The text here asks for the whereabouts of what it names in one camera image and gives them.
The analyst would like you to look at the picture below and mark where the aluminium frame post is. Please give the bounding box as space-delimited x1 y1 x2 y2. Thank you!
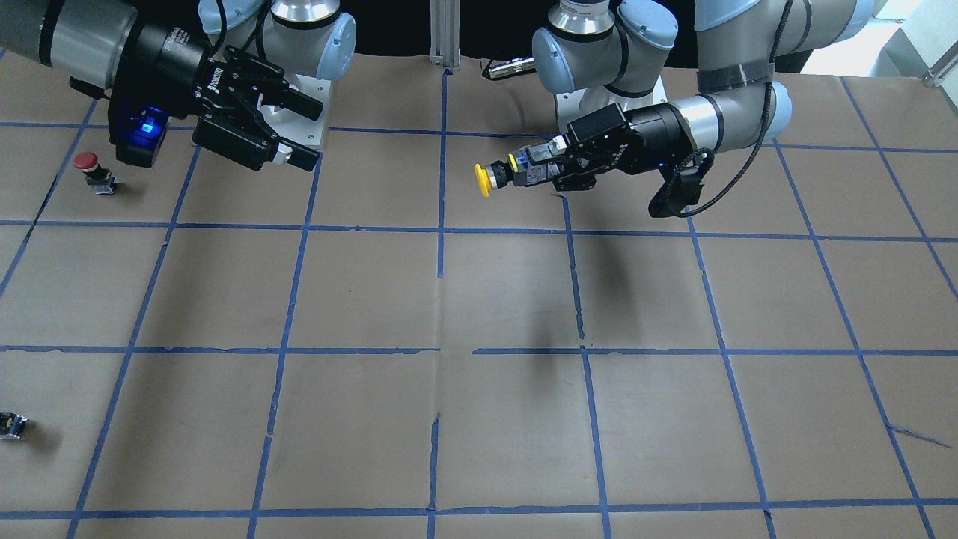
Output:
429 0 461 70

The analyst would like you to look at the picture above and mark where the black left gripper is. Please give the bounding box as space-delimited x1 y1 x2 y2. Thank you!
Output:
507 103 692 192

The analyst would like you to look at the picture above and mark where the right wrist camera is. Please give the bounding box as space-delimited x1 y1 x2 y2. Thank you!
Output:
107 101 170 168

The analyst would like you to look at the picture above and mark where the small black switch block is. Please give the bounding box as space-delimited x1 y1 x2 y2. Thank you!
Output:
0 412 30 440

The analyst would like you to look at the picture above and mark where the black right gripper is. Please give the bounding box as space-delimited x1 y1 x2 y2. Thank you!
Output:
109 23 324 172

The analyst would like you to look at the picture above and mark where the black braided cable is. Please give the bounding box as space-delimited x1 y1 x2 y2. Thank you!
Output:
689 0 796 219

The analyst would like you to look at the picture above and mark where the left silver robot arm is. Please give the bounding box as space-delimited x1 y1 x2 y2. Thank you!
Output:
475 1 873 191

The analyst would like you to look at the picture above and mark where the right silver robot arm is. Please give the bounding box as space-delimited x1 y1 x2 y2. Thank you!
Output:
2 1 357 171

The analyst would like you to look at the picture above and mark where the red push button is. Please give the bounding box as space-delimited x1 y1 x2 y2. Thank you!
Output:
73 151 117 195

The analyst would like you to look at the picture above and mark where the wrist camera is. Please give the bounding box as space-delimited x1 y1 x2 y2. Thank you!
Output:
107 101 170 168
649 149 715 218

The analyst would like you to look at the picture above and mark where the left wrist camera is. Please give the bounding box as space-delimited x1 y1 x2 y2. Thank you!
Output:
649 149 715 218

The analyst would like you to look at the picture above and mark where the yellow push button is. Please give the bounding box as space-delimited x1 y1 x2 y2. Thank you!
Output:
475 153 560 197

